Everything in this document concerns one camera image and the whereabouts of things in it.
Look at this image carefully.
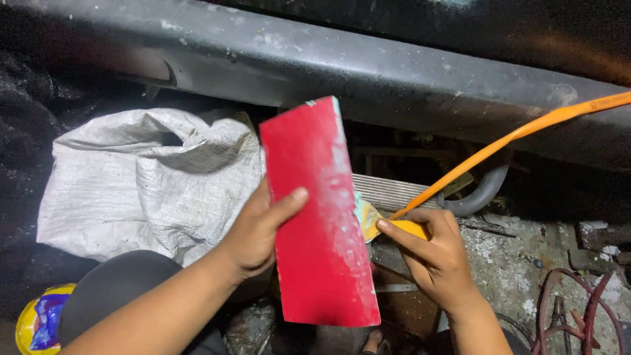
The person's left hand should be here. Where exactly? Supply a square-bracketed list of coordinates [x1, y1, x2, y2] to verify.
[218, 177, 309, 283]

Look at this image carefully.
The person's right hand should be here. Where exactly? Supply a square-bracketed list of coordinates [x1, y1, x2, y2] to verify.
[377, 207, 487, 317]

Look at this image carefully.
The red mixing board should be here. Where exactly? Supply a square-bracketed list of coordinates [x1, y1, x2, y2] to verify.
[259, 96, 382, 328]

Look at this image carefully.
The yellow putty spreader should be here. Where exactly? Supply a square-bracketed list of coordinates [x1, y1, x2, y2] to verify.
[359, 199, 431, 243]

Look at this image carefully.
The grey curved pipe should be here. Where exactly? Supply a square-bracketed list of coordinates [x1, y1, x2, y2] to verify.
[438, 165, 510, 218]

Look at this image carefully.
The ribbed metal radiator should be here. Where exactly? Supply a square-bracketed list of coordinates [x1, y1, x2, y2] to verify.
[352, 174, 443, 213]

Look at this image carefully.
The person's foot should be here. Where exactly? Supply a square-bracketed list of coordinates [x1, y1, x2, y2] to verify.
[357, 328, 391, 355]

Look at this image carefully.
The white woven sack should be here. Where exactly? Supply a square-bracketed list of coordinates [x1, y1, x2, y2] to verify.
[36, 108, 267, 267]

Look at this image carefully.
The person's dark trouser leg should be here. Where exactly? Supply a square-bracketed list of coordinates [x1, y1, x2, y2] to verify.
[58, 249, 228, 355]

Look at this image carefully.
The grey car bumper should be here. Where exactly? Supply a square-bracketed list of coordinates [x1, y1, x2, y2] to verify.
[0, 0, 631, 172]

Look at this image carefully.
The orange hose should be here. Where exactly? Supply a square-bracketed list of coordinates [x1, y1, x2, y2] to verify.
[388, 91, 631, 221]

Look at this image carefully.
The red wire frame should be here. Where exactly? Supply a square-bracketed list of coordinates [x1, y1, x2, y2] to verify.
[531, 268, 628, 355]

